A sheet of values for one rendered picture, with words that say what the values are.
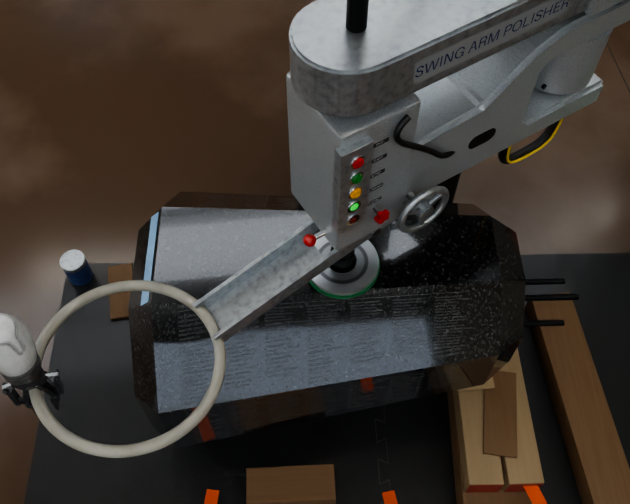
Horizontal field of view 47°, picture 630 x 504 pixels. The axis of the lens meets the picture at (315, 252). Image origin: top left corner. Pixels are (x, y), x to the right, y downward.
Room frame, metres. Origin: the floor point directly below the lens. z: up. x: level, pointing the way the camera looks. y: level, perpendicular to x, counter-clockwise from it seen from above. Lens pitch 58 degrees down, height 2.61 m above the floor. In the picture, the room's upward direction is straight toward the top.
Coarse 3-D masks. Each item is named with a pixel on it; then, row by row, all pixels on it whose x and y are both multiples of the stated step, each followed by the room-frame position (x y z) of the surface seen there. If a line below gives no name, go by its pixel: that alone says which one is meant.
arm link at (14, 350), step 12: (0, 324) 0.67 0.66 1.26; (12, 324) 0.68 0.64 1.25; (24, 324) 0.70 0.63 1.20; (0, 336) 0.65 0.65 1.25; (12, 336) 0.65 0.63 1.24; (24, 336) 0.67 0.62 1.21; (0, 348) 0.63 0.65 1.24; (12, 348) 0.64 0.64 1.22; (24, 348) 0.65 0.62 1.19; (0, 360) 0.62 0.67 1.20; (12, 360) 0.62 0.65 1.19; (24, 360) 0.63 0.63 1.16; (0, 372) 0.62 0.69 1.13; (12, 372) 0.62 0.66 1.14; (24, 372) 0.63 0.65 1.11
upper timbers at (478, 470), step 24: (456, 408) 0.88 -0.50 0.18; (480, 408) 0.86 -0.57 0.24; (528, 408) 0.86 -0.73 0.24; (480, 432) 0.78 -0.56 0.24; (528, 432) 0.78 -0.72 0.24; (480, 456) 0.69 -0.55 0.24; (528, 456) 0.69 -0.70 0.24; (480, 480) 0.62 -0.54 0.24; (504, 480) 0.63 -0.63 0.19; (528, 480) 0.62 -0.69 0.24
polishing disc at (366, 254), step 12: (324, 240) 1.15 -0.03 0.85; (324, 252) 1.11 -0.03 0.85; (360, 252) 1.11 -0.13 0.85; (372, 252) 1.11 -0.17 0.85; (360, 264) 1.07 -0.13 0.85; (372, 264) 1.07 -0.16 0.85; (324, 276) 1.03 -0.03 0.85; (336, 276) 1.03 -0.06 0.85; (348, 276) 1.03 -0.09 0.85; (360, 276) 1.03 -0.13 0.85; (372, 276) 1.03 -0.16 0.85; (324, 288) 0.99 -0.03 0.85; (336, 288) 0.99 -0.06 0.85; (348, 288) 0.99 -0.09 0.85; (360, 288) 0.99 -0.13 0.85
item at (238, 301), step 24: (288, 240) 1.04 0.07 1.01; (360, 240) 1.03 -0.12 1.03; (264, 264) 1.00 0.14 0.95; (288, 264) 1.00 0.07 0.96; (312, 264) 0.99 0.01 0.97; (216, 288) 0.93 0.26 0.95; (240, 288) 0.95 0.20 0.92; (264, 288) 0.94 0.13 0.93; (288, 288) 0.91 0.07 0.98; (216, 312) 0.89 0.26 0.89; (240, 312) 0.88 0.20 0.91; (264, 312) 0.87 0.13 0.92; (216, 336) 0.80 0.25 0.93
